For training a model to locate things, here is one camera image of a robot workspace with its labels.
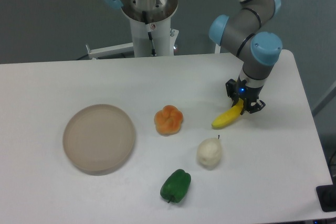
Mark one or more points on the yellow banana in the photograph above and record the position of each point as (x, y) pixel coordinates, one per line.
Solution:
(229, 116)

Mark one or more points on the white left support bracket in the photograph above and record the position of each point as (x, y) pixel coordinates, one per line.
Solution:
(110, 51)

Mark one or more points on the white support bracket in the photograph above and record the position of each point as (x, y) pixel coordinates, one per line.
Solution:
(217, 49)
(110, 51)

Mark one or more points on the white right support bracket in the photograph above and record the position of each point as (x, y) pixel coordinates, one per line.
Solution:
(217, 49)

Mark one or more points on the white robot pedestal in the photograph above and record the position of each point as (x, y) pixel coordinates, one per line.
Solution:
(150, 24)

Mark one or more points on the white pear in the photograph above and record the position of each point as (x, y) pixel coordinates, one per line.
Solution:
(209, 152)

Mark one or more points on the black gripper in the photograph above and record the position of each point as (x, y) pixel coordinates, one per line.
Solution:
(248, 90)

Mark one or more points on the green bell pepper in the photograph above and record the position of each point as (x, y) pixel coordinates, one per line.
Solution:
(176, 186)

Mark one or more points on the beige round plate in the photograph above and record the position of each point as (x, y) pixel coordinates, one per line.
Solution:
(98, 139)

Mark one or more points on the orange bread roll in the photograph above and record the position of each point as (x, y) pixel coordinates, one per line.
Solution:
(169, 120)

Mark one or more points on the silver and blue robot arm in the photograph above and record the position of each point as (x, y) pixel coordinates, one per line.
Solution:
(240, 35)

